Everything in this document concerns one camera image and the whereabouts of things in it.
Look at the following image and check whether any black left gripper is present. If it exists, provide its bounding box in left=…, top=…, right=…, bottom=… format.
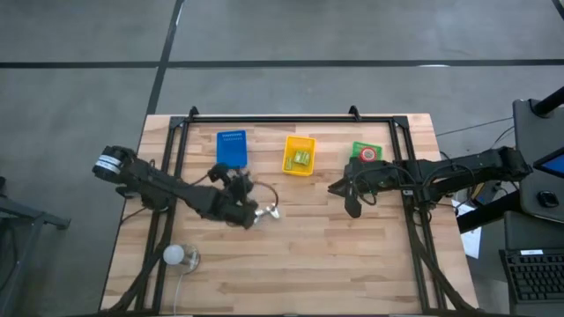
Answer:
left=204, top=197, right=267, bottom=230

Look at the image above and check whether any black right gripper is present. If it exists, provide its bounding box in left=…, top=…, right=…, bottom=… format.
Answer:
left=327, top=158, right=402, bottom=220

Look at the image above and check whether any blue plastic basket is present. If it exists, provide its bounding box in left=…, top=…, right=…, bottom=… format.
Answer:
left=215, top=129, right=249, bottom=170

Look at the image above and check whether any yellow plastic basket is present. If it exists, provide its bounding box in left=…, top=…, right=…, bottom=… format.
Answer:
left=281, top=134, right=318, bottom=177

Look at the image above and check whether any clear round dish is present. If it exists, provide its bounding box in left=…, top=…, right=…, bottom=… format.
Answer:
left=175, top=244, right=202, bottom=276

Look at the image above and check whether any white ball light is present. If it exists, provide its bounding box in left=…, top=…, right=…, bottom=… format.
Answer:
left=162, top=244, right=185, bottom=266

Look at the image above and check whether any white paper sheet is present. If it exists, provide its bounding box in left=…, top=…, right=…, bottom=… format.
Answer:
left=451, top=200, right=484, bottom=260

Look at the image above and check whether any black support beam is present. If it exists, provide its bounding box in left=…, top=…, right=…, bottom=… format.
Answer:
left=456, top=188, right=522, bottom=235

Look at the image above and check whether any black computer mouse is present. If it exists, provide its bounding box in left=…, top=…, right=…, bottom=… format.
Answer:
left=537, top=189, right=560, bottom=209

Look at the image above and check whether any black laptop keyboard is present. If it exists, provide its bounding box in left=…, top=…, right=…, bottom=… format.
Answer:
left=499, top=248, right=564, bottom=305

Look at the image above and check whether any monitor with blue screen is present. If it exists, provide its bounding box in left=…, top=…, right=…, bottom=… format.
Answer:
left=532, top=147, right=564, bottom=180

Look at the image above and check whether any black pole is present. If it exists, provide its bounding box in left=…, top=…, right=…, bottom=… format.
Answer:
left=531, top=85, right=564, bottom=118

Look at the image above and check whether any grey metal stand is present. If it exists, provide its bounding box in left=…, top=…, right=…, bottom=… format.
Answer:
left=0, top=175, right=71, bottom=316

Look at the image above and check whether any black looped cable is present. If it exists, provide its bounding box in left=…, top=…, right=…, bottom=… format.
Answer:
left=253, top=181, right=280, bottom=210

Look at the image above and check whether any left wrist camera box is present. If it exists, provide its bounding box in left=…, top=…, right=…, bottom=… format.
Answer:
left=206, top=162, right=255, bottom=203

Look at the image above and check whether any black table frame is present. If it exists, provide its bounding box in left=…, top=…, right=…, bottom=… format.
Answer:
left=103, top=105, right=479, bottom=316

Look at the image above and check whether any white cable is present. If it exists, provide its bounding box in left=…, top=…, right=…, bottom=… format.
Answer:
left=172, top=272, right=184, bottom=316

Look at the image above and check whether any thin black floor cable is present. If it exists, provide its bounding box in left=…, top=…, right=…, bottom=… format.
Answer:
left=435, top=116, right=515, bottom=138

